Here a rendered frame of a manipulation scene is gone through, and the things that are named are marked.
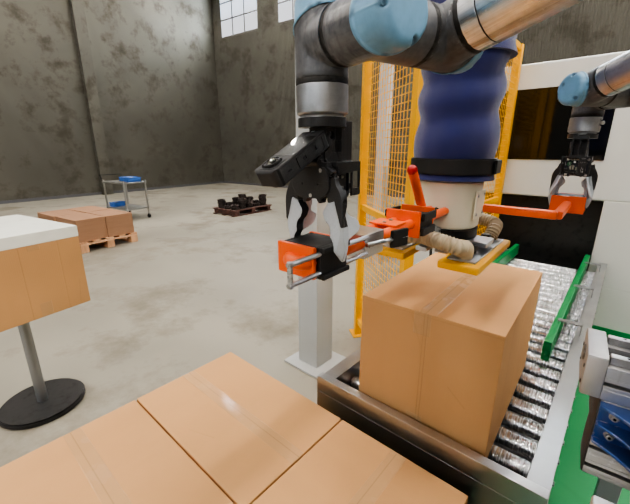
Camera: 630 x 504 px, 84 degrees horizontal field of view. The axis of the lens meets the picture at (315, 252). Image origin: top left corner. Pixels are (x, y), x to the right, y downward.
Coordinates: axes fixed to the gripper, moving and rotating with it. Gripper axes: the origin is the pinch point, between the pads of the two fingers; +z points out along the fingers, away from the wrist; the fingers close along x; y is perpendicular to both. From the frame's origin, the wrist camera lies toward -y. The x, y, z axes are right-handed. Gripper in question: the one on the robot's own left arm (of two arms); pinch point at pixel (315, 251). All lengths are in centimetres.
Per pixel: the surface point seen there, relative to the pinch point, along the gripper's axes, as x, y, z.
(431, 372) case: -3, 45, 45
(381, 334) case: 13, 45, 39
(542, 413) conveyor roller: -28, 81, 69
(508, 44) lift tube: -10, 56, -38
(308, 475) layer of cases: 15, 13, 68
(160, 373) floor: 168, 40, 120
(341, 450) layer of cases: 13, 25, 68
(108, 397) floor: 169, 10, 120
